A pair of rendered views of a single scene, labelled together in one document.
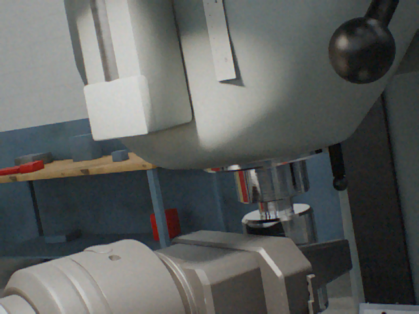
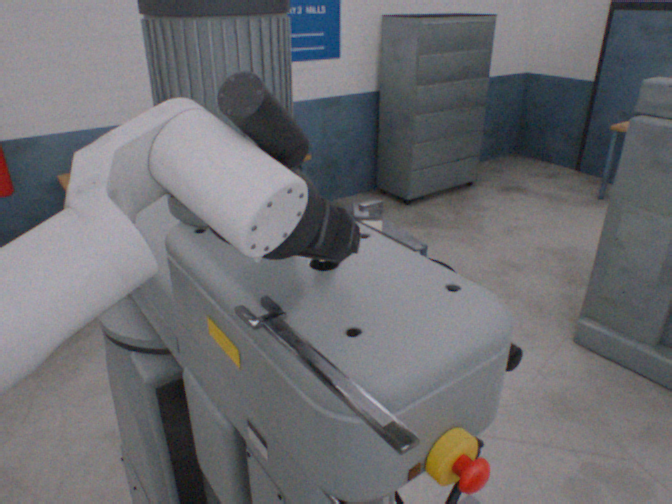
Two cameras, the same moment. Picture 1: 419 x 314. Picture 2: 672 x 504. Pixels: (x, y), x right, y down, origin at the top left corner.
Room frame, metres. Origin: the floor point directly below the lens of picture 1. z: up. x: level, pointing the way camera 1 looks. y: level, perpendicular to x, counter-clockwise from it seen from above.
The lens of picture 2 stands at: (0.34, 0.50, 2.19)
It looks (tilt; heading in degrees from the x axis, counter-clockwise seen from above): 27 degrees down; 286
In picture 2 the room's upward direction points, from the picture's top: straight up
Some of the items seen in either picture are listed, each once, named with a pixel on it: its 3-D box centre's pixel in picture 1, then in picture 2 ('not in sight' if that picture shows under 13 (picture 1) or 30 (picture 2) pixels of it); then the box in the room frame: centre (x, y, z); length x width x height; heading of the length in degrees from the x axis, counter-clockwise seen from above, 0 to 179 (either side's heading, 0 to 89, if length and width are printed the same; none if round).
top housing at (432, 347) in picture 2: not in sight; (318, 312); (0.52, -0.05, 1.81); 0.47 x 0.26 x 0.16; 142
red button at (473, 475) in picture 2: not in sight; (469, 471); (0.31, 0.12, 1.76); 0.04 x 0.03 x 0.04; 52
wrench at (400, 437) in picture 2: not in sight; (316, 362); (0.46, 0.15, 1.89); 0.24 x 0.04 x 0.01; 142
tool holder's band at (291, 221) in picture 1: (277, 219); not in sight; (0.51, -0.04, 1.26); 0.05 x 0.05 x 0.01
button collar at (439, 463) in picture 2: not in sight; (452, 456); (0.33, 0.11, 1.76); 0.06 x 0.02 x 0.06; 52
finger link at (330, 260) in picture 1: (317, 267); not in sight; (0.48, -0.05, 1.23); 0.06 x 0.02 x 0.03; 126
